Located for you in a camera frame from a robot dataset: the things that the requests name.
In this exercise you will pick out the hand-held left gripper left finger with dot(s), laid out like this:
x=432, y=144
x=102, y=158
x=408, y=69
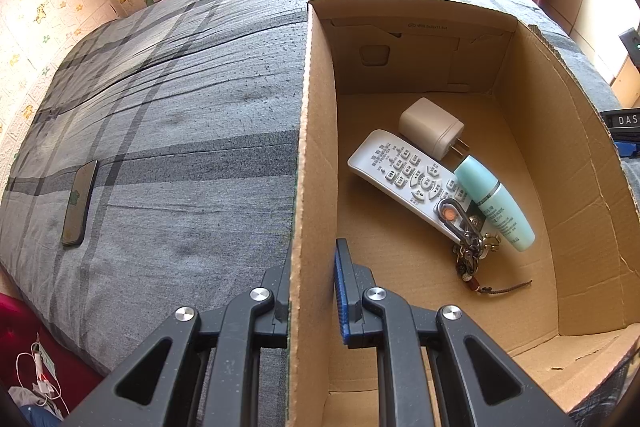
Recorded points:
x=277, y=297

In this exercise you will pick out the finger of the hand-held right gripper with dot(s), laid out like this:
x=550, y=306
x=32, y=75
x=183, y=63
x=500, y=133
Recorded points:
x=631, y=149

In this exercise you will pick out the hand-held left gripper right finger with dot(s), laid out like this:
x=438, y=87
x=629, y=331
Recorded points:
x=342, y=292

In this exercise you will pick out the cardboard box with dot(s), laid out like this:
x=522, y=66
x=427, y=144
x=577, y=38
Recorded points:
x=410, y=277

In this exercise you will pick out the bunch of keys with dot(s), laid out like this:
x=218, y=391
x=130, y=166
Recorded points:
x=467, y=252

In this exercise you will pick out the white remote control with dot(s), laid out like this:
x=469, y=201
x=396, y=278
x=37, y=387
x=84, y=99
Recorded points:
x=395, y=162

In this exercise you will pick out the teal cosmetic bottle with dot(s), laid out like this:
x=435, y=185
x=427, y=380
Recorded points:
x=480, y=184

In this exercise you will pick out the white charger plug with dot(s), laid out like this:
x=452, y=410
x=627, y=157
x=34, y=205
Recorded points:
x=430, y=124

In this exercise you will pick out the grey plaid blanket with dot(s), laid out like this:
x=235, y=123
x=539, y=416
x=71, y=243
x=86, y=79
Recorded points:
x=175, y=132

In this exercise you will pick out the black smartphone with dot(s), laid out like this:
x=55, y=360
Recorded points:
x=80, y=202

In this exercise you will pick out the dark red cloth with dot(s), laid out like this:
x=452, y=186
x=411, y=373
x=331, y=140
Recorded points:
x=20, y=332

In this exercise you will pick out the dark blue starred clothing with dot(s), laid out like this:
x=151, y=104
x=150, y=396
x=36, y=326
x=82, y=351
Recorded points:
x=40, y=417

